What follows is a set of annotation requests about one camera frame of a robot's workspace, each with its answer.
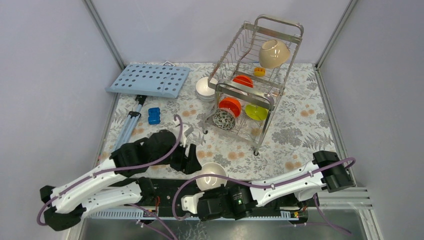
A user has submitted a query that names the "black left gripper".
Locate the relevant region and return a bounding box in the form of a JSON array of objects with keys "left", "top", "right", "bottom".
[{"left": 152, "top": 138, "right": 203, "bottom": 174}]

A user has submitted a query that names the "beige bowl with flower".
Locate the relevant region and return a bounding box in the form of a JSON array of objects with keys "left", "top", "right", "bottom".
[{"left": 195, "top": 162, "right": 228, "bottom": 191}]

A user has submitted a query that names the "white bowl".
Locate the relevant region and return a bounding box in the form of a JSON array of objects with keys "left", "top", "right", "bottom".
[
  {"left": 195, "top": 77, "right": 215, "bottom": 96},
  {"left": 195, "top": 90, "right": 215, "bottom": 102}
]

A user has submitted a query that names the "stainless steel dish rack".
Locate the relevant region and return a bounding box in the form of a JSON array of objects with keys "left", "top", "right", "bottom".
[{"left": 202, "top": 14, "right": 305, "bottom": 156}]

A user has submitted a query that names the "white bowl front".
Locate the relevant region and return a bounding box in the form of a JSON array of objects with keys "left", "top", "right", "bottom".
[{"left": 195, "top": 90, "right": 215, "bottom": 102}]

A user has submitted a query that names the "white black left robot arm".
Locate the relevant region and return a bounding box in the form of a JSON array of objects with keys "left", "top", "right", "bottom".
[{"left": 36, "top": 130, "right": 202, "bottom": 231}]

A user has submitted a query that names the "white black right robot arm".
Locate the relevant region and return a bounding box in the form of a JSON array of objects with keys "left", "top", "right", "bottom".
[{"left": 181, "top": 150, "right": 354, "bottom": 221}]

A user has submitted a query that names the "leopard pattern bowl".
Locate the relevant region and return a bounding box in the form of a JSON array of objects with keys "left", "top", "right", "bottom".
[{"left": 212, "top": 108, "right": 236, "bottom": 131}]

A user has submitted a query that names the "blue toy block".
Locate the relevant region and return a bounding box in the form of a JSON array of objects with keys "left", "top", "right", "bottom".
[{"left": 148, "top": 107, "right": 161, "bottom": 125}]

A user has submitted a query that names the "orange bowl lower front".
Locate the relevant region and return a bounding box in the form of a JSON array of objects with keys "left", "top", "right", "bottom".
[{"left": 218, "top": 97, "right": 242, "bottom": 118}]

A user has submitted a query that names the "orange bowl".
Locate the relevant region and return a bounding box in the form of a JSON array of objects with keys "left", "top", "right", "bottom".
[
  {"left": 232, "top": 74, "right": 254, "bottom": 88},
  {"left": 218, "top": 97, "right": 242, "bottom": 118}
]

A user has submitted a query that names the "floral table mat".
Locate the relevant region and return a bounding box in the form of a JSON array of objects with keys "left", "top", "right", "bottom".
[{"left": 99, "top": 62, "right": 342, "bottom": 182}]

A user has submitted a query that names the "lime green bowl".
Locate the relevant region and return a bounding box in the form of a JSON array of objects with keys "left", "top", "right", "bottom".
[{"left": 244, "top": 104, "right": 269, "bottom": 121}]

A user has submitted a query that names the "blue perforated tray stand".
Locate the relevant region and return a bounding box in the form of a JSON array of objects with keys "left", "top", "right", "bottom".
[{"left": 105, "top": 63, "right": 191, "bottom": 152}]

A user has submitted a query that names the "orange bowl lower rear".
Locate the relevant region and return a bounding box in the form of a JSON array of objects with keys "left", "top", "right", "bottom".
[{"left": 232, "top": 74, "right": 254, "bottom": 88}]

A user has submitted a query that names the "small yellow cup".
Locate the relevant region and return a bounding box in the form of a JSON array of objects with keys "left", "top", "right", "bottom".
[{"left": 253, "top": 67, "right": 266, "bottom": 77}]

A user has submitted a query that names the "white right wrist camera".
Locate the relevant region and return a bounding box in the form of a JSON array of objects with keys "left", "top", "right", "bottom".
[{"left": 181, "top": 192, "right": 204, "bottom": 215}]

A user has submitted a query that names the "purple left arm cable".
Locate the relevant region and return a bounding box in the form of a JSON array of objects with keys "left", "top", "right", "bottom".
[{"left": 36, "top": 114, "right": 185, "bottom": 240}]

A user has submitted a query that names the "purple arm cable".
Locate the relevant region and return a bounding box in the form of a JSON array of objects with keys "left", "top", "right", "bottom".
[
  {"left": 36, "top": 114, "right": 185, "bottom": 240},
  {"left": 171, "top": 157, "right": 357, "bottom": 238}
]

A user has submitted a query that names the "white slotted cable duct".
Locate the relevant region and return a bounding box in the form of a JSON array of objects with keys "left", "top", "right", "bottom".
[{"left": 88, "top": 206, "right": 300, "bottom": 222}]

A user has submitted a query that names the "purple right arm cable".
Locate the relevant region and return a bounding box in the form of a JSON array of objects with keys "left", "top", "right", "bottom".
[{"left": 171, "top": 157, "right": 357, "bottom": 238}]

